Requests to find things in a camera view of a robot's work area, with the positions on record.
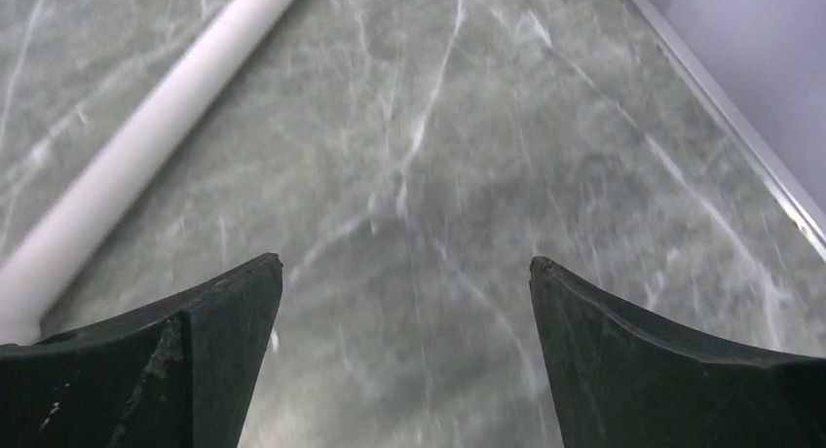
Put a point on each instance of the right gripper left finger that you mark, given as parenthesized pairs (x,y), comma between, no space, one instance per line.
(178,372)

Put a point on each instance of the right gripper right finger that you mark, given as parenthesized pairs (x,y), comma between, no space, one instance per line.
(622,376)

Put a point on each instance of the white pvc pipe stand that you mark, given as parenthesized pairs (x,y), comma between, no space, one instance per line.
(403,157)

